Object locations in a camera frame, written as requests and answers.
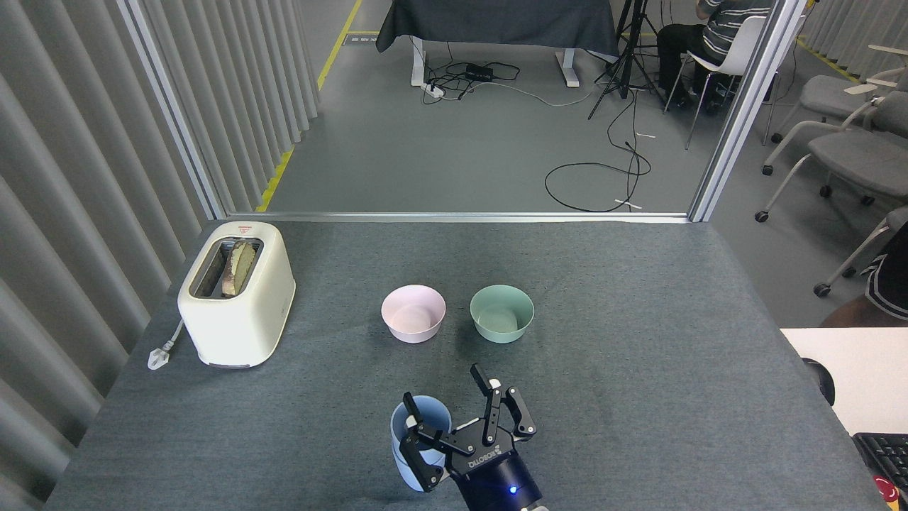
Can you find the black tripod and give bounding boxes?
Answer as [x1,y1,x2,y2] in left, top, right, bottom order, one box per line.
[587,0,664,120]

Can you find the silver frame post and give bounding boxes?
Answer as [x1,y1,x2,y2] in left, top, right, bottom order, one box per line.
[117,0,228,219]
[688,0,809,222]

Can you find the cream white toaster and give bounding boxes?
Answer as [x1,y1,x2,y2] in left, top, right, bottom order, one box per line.
[177,221,296,369]

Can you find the green bowl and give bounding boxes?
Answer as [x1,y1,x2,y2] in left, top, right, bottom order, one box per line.
[470,285,535,344]

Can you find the toasted bread slice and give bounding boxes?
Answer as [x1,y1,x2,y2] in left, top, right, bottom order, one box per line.
[221,240,258,297]

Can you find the black computer mouse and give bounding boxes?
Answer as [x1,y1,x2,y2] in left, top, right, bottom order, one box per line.
[802,357,836,407]

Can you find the table with dark cloth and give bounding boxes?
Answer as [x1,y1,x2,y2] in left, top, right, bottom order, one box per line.
[376,0,619,88]

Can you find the black keyboard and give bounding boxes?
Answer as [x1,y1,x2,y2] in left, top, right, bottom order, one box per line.
[851,432,908,490]

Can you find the seated person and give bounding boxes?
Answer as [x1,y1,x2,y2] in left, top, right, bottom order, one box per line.
[656,0,774,114]

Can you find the white chair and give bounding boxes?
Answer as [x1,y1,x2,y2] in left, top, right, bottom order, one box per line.
[663,16,770,150]

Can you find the white toaster plug and cord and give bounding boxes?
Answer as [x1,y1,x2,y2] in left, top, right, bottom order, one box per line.
[148,319,185,371]

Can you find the long black floor cable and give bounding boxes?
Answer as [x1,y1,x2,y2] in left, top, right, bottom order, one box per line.
[545,92,652,213]

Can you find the silver frame rail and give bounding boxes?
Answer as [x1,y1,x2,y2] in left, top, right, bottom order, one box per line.
[226,211,690,224]

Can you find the white desk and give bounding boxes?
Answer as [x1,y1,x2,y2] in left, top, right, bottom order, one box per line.
[780,328,908,435]

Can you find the red round button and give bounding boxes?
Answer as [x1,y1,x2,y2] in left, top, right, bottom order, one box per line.
[873,476,902,511]

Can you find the grey wheeled chair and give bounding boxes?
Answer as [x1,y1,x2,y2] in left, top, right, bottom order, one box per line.
[755,92,908,223]
[814,206,908,297]
[763,71,887,176]

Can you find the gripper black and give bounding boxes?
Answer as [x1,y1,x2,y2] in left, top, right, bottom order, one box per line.
[397,364,544,511]

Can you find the pink bowl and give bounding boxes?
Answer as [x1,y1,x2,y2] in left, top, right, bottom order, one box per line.
[381,285,447,344]

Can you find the tangled black cables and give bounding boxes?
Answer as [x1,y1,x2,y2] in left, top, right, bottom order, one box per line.
[423,43,522,105]

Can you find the person in dark shorts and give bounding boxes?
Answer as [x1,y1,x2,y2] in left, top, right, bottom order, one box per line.
[819,224,908,329]

